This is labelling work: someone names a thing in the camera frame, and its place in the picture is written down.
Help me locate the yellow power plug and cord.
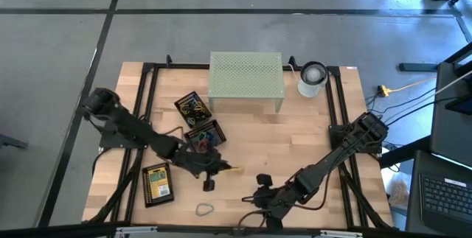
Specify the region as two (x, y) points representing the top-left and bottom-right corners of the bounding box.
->
(376, 77), (438, 98)

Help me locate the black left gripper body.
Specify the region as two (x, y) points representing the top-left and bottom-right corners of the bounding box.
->
(173, 148), (226, 176)

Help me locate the long black plastic basket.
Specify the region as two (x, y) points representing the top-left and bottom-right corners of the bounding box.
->
(142, 162), (175, 209)

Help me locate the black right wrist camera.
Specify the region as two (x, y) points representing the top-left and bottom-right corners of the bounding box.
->
(256, 173), (274, 189)

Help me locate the black aluminium table frame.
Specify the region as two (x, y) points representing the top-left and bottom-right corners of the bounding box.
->
(83, 54), (399, 230)

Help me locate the green perforated metal shelf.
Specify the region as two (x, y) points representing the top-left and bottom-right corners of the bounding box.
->
(207, 51), (286, 113)

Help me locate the dark tablet screen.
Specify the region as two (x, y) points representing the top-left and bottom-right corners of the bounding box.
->
(445, 94), (472, 116)

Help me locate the grey-blue rubber band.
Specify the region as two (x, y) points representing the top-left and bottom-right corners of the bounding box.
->
(195, 203), (215, 217)

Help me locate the small black plastic basket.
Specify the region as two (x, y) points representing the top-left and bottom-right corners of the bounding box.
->
(183, 119), (228, 154)
(173, 90), (213, 129)

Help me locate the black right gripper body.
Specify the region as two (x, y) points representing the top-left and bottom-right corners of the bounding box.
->
(254, 186), (298, 231)

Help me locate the black power cable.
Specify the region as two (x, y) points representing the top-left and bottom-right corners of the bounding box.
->
(368, 87), (438, 113)
(385, 96), (460, 127)

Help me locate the bag of rubber bands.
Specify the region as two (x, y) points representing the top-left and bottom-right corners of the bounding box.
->
(387, 178), (410, 206)

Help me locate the black right gripper cable loop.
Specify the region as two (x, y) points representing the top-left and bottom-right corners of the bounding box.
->
(237, 209), (267, 228)

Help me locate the black floor stand foot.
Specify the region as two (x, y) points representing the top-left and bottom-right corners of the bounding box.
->
(398, 62), (440, 72)

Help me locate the black laptop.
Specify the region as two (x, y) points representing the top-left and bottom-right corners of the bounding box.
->
(405, 149), (472, 237)

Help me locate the grey furniture foot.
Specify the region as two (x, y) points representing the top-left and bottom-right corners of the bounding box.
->
(0, 133), (30, 150)

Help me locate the white fan cable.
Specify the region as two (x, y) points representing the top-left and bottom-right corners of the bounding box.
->
(287, 63), (300, 83)

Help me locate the black crossbar with silver brackets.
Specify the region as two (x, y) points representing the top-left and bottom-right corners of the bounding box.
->
(0, 221), (472, 238)

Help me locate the black desk beam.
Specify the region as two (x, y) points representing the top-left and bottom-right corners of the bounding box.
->
(378, 136), (432, 169)

